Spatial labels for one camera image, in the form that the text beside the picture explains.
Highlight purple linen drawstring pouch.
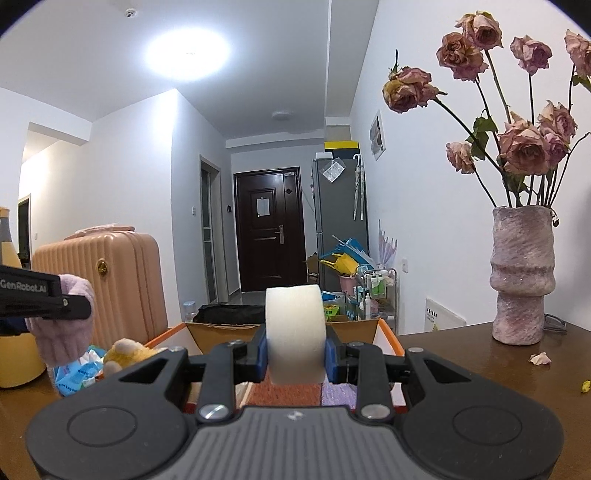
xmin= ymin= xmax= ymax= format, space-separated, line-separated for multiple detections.
xmin=321 ymin=379 xmax=356 ymax=409

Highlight lilac fluffy scrunchie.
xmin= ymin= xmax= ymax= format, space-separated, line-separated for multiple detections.
xmin=25 ymin=274 xmax=94 ymax=368

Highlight white round sponge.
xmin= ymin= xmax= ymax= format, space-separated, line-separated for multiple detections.
xmin=266 ymin=284 xmax=327 ymax=385

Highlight yellow plush toy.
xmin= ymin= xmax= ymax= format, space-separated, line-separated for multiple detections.
xmin=102 ymin=338 xmax=160 ymax=378

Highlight red cardboard pumpkin box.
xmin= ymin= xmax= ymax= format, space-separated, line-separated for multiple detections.
xmin=94 ymin=317 xmax=412 ymax=416

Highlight black bag on floor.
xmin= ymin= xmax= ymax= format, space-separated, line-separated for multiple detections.
xmin=192 ymin=304 xmax=266 ymax=325

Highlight yellow thermos jug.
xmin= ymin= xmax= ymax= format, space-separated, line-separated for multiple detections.
xmin=0 ymin=207 xmax=46 ymax=389

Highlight blue tissue pack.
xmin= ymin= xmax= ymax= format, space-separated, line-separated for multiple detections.
xmin=48 ymin=345 xmax=106 ymax=397

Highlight pink ribbed suitcase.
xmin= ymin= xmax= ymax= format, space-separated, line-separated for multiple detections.
xmin=32 ymin=226 xmax=167 ymax=349

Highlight yellow blue bags pile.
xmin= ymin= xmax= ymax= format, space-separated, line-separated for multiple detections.
xmin=320 ymin=237 xmax=377 ymax=276

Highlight dark brown entrance door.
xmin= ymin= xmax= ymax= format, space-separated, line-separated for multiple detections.
xmin=235 ymin=168 xmax=307 ymax=292

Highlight grey refrigerator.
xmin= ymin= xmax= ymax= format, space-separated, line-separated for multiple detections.
xmin=311 ymin=156 xmax=371 ymax=292

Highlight fallen rose petal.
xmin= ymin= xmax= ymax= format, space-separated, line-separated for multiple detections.
xmin=529 ymin=352 xmax=552 ymax=366

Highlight pink textured ceramic vase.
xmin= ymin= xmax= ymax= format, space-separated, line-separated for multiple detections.
xmin=490 ymin=205 xmax=556 ymax=346

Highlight black eyeglasses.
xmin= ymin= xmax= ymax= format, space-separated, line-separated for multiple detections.
xmin=544 ymin=314 xmax=568 ymax=334

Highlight yellow black box on fridge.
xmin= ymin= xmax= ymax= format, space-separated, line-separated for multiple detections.
xmin=324 ymin=140 xmax=359 ymax=150

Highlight dried pink rose bouquet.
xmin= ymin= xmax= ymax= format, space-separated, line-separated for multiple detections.
xmin=382 ymin=10 xmax=590 ymax=208

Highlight wire storage cart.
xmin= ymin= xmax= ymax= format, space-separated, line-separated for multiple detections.
xmin=355 ymin=265 xmax=399 ymax=330

